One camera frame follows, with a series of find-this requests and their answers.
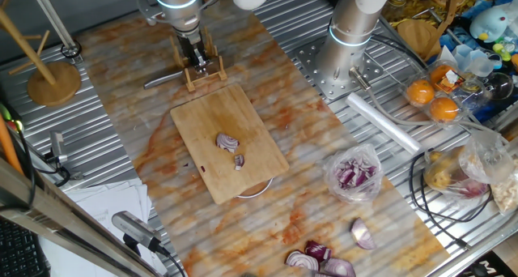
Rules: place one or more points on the orange stick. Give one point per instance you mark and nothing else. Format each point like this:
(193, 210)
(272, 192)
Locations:
(7, 143)

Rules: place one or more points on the pale red onion wedge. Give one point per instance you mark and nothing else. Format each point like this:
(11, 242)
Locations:
(363, 234)

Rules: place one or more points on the clear plastic orange container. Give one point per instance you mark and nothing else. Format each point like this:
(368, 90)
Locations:
(461, 103)

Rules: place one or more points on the wooden mug tree stand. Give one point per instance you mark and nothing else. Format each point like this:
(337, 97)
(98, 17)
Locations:
(54, 84)

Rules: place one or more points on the orange fruit with label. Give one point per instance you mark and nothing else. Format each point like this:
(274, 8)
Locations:
(439, 73)

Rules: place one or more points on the large red onion chunk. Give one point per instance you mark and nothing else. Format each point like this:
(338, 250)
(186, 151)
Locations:
(226, 142)

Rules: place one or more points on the clear plastic cups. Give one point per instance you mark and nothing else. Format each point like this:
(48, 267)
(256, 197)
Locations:
(471, 62)

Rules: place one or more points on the bag of chopped onion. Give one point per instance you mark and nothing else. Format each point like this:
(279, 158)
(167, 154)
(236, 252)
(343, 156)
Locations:
(354, 173)

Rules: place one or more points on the grey camera on clamp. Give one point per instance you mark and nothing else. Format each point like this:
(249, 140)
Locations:
(58, 143)

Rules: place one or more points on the green yellow small toys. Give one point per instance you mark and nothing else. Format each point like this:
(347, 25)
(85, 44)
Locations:
(502, 51)

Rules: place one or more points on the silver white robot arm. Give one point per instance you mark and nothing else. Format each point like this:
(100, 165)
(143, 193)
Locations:
(348, 38)

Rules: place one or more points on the clear bag of garlic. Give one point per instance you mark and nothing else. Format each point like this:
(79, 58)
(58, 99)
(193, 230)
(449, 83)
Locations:
(506, 196)

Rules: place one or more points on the dark glass bowl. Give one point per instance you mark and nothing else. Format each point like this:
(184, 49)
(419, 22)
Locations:
(499, 86)

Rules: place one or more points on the small red onion piece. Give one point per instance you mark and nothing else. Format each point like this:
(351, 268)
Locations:
(239, 161)

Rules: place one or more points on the black box with letters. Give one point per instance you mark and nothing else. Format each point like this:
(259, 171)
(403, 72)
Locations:
(485, 269)

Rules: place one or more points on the blue plush toy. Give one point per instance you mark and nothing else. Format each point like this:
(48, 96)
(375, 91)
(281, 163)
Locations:
(489, 24)

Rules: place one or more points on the white stand pole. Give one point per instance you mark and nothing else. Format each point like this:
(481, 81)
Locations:
(50, 15)

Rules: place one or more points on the wooden cutting board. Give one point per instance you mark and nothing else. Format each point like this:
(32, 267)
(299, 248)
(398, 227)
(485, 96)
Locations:
(226, 115)

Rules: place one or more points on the black keyboard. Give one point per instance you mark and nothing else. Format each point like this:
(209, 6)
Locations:
(20, 252)

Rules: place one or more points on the plastic bag of potatoes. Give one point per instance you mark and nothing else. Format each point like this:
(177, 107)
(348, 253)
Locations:
(441, 176)

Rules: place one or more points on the wooden peg knife rack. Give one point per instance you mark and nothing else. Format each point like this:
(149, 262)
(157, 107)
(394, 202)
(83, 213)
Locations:
(222, 68)

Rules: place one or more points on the metal frame beam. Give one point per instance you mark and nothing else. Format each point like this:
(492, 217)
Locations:
(60, 224)

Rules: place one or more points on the white plastic film roll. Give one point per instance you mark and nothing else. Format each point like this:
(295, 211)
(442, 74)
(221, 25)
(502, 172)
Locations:
(384, 123)

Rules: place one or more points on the steel cleaver knife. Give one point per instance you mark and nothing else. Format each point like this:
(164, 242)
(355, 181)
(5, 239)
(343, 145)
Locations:
(162, 79)

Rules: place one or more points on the stack of white papers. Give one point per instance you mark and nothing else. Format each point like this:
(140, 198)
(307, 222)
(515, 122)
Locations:
(117, 200)

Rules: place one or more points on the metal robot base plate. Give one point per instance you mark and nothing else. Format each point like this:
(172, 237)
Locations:
(309, 72)

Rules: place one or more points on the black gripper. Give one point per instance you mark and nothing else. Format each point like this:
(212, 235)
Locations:
(189, 38)

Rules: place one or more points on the dark purple onion wedge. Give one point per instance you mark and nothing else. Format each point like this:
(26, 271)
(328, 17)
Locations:
(317, 250)

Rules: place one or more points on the orange marble pattern mat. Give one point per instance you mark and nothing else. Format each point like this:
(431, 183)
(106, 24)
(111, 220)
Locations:
(283, 212)

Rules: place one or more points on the ringed red onion half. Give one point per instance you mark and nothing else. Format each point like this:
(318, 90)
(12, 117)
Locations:
(301, 261)

